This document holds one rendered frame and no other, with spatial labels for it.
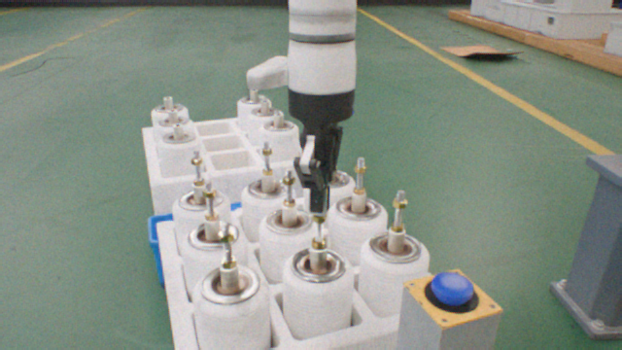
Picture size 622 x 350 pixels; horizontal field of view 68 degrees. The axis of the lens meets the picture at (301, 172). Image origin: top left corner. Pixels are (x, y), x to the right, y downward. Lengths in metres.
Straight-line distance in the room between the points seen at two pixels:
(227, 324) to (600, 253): 0.67
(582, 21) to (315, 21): 3.64
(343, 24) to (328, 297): 0.33
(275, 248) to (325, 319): 0.14
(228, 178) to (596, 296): 0.76
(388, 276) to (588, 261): 0.47
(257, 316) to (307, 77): 0.29
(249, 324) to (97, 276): 0.58
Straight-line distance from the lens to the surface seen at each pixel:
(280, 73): 0.51
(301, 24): 0.48
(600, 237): 0.97
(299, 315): 0.63
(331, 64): 0.48
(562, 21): 3.96
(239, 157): 1.18
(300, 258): 0.64
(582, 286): 1.03
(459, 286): 0.49
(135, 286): 1.05
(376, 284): 0.66
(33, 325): 1.04
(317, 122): 0.50
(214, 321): 0.58
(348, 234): 0.73
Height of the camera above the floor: 0.62
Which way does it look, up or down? 25 degrees down
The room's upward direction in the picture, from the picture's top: straight up
